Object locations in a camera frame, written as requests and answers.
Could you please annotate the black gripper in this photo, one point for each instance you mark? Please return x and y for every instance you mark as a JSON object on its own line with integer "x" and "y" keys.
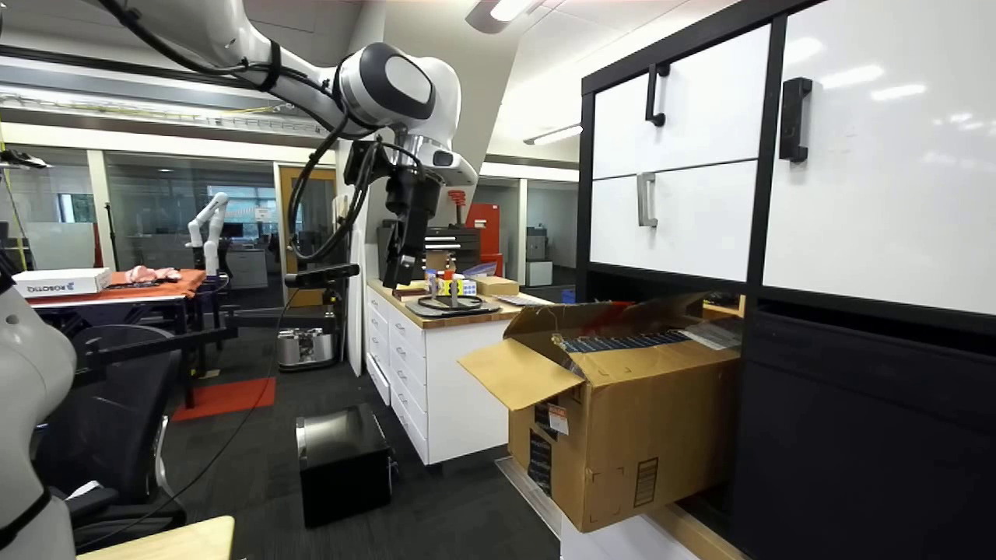
{"x": 417, "y": 205}

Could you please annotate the brown cardboard box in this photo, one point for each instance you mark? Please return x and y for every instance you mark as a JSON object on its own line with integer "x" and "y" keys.
{"x": 632, "y": 423}

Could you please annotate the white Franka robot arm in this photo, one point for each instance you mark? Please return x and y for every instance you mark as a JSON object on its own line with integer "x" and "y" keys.
{"x": 213, "y": 33}

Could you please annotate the small white robot arm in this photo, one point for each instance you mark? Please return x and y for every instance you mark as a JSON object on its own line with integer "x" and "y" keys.
{"x": 206, "y": 227}

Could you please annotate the small cardboard box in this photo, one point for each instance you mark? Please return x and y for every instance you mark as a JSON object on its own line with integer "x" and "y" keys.
{"x": 498, "y": 287}

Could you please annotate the black box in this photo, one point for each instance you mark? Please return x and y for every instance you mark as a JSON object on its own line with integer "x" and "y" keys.
{"x": 345, "y": 468}

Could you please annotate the flat white box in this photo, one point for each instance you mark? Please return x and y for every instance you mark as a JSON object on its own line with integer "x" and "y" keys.
{"x": 59, "y": 282}

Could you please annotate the black printer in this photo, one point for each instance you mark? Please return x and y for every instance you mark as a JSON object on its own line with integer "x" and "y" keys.
{"x": 453, "y": 251}

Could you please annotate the round black tray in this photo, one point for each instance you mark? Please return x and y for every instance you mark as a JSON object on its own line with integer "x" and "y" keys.
{"x": 453, "y": 305}

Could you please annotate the red cabinet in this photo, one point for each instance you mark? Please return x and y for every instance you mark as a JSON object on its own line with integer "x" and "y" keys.
{"x": 483, "y": 237}

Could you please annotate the white cabinet with wooden top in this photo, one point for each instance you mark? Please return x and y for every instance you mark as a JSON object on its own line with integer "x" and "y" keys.
{"x": 439, "y": 382}

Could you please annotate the white bucket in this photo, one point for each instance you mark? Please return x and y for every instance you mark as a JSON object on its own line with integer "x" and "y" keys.
{"x": 307, "y": 346}

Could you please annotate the long ceiling light strip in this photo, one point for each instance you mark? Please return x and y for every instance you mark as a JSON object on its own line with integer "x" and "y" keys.
{"x": 551, "y": 135}

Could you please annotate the red floor mat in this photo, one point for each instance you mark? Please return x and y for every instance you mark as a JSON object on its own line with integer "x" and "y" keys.
{"x": 227, "y": 400}

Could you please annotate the table with red top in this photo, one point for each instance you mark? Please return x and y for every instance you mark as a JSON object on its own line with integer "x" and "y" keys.
{"x": 135, "y": 292}

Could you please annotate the black office chair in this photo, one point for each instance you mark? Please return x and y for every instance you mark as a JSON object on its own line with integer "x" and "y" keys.
{"x": 120, "y": 416}

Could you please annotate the light wooden table corner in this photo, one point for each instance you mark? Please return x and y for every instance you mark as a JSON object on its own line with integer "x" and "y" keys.
{"x": 172, "y": 543}

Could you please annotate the black cabinet with white panels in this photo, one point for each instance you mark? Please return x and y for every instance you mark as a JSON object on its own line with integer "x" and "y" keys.
{"x": 859, "y": 313}

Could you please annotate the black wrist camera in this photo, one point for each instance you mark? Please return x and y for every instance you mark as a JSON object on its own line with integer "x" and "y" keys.
{"x": 362, "y": 163}

